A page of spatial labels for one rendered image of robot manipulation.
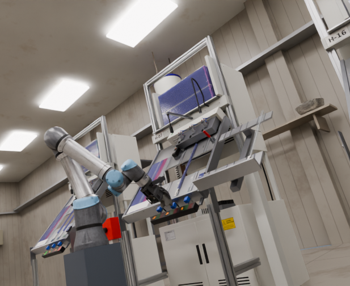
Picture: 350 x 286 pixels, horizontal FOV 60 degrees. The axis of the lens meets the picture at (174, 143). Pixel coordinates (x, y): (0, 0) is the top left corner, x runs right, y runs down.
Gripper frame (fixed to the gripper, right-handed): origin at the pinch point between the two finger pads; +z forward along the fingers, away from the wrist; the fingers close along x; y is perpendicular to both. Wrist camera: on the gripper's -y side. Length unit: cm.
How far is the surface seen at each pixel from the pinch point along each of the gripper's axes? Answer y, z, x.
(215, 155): -32.9, 3.0, 21.1
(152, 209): -2.4, 1.8, -18.9
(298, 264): -22, 100, 21
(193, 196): -2.4, 2.4, 14.4
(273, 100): -358, 142, -50
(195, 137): -56, -3, 2
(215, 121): -65, -3, 17
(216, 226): 10.6, 15.0, 24.2
